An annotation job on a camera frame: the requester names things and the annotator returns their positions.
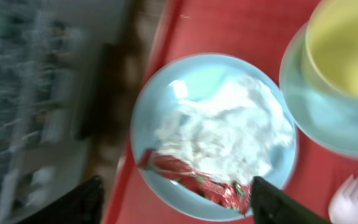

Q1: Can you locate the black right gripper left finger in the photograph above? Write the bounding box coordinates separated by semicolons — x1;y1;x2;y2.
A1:
19;175;104;224

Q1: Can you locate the small light blue bowl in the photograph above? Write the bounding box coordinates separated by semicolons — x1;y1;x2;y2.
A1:
279;26;358;159

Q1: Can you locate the yellow plastic cup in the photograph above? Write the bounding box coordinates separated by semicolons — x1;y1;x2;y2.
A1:
301;0;358;100

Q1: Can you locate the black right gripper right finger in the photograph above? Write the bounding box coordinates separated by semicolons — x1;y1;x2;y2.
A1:
250;176;331;224

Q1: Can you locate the grey plastic dishwasher rack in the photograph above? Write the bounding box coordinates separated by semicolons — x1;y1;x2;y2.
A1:
0;0;131;223

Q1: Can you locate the white plastic fork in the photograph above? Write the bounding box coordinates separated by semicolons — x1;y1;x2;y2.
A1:
328;175;358;224

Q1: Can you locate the red snack wrapper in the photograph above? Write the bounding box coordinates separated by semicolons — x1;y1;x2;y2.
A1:
137;149;252;215

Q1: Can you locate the large light blue plate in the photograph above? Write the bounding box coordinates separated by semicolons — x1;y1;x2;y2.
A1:
131;54;298;222

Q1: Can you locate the white paper napkin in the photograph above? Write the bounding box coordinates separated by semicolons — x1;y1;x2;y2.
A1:
156;75;294;185

